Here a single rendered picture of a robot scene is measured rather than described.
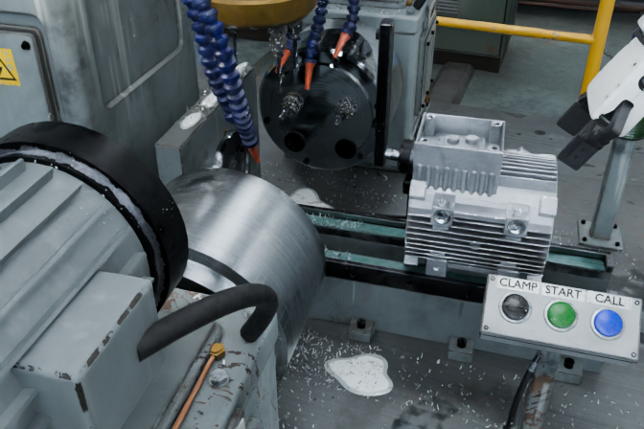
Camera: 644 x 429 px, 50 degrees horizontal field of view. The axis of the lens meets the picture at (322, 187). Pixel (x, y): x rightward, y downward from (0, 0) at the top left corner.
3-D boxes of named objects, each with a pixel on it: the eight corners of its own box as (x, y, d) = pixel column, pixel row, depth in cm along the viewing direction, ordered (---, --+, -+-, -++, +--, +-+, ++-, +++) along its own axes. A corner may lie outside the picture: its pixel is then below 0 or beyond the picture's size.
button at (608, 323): (590, 335, 78) (593, 333, 76) (592, 309, 79) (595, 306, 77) (618, 341, 77) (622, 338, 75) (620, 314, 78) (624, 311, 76)
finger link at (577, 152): (617, 144, 79) (577, 182, 83) (615, 130, 82) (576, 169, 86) (595, 128, 79) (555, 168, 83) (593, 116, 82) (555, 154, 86)
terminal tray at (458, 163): (410, 188, 99) (414, 144, 95) (420, 152, 108) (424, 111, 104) (495, 199, 97) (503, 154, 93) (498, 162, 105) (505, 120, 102)
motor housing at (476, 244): (400, 288, 104) (408, 181, 94) (416, 217, 119) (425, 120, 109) (537, 310, 100) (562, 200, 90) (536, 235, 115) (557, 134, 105)
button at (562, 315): (544, 327, 79) (546, 325, 77) (547, 302, 80) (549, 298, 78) (571, 332, 78) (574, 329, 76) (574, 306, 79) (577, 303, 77)
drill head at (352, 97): (244, 183, 130) (236, 57, 117) (307, 95, 163) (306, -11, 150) (375, 203, 124) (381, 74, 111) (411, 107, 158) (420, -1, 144)
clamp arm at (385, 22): (369, 166, 120) (375, 23, 106) (373, 157, 122) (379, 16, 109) (389, 169, 119) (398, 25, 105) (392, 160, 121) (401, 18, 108)
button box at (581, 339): (477, 338, 83) (479, 331, 78) (485, 282, 86) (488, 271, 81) (628, 367, 80) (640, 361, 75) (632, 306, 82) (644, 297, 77)
